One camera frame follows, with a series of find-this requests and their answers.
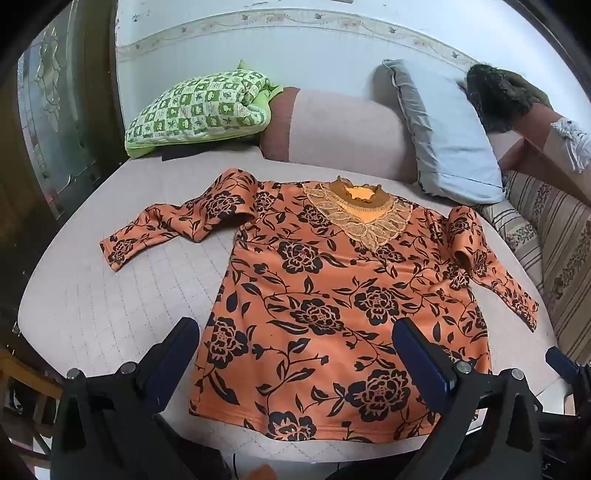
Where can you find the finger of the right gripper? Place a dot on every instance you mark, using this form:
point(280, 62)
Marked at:
point(575, 374)

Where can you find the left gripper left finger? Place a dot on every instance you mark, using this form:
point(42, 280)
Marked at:
point(105, 425)

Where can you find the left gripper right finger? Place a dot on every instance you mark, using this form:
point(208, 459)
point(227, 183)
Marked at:
point(488, 426)

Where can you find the orange black floral blouse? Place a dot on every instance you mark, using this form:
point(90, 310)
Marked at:
point(299, 344)

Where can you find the pink quilted mattress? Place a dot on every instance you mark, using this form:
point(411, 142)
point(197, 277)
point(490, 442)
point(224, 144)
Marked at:
point(77, 312)

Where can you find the striped floral beige cushion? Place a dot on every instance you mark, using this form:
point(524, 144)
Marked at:
point(548, 231)

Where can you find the light blue pillow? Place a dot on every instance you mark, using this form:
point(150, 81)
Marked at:
point(455, 159)

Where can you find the wooden door with glass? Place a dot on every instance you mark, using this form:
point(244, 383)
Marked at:
point(61, 129)

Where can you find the pink brown bolster pillow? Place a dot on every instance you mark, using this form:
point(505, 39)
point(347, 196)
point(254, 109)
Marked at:
point(341, 132)

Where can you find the green patterned folded blanket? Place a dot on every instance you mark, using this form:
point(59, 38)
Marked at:
point(222, 106)

